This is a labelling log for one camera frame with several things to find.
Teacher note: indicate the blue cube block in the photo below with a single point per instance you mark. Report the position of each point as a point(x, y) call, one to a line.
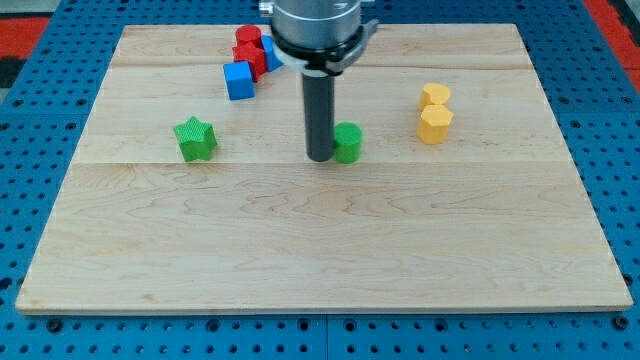
point(239, 80)

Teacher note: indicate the green cylinder block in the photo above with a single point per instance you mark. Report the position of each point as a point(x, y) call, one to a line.
point(348, 138)

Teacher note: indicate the light wooden board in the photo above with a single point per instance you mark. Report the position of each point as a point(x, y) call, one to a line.
point(493, 220)

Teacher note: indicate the red star block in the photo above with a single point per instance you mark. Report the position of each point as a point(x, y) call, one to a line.
point(254, 56)

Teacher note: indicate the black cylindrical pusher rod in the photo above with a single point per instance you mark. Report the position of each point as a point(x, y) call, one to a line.
point(318, 99)

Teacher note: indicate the yellow hexagon block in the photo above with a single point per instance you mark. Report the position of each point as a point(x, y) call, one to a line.
point(434, 123)

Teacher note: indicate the blue block behind arm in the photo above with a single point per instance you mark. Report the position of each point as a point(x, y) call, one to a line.
point(272, 61)

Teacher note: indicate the green star block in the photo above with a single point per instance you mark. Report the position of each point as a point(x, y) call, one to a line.
point(196, 139)

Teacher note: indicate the red cylinder block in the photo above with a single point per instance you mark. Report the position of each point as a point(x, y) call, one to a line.
point(249, 34)

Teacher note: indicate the yellow cylinder block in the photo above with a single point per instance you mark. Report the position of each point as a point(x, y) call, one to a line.
point(434, 94)

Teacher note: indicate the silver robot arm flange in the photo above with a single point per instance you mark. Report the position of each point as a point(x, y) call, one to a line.
point(319, 38)

